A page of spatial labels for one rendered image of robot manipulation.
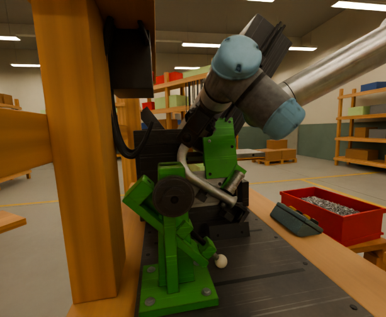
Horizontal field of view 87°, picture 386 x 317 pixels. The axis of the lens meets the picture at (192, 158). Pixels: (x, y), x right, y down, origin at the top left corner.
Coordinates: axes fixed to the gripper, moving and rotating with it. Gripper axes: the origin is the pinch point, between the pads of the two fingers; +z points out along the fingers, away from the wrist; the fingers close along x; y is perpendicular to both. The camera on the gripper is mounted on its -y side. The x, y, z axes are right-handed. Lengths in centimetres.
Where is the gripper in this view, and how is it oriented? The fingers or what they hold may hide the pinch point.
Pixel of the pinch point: (194, 132)
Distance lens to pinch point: 66.3
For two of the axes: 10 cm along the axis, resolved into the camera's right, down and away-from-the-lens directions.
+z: -1.7, 2.1, 9.6
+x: -8.1, -5.9, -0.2
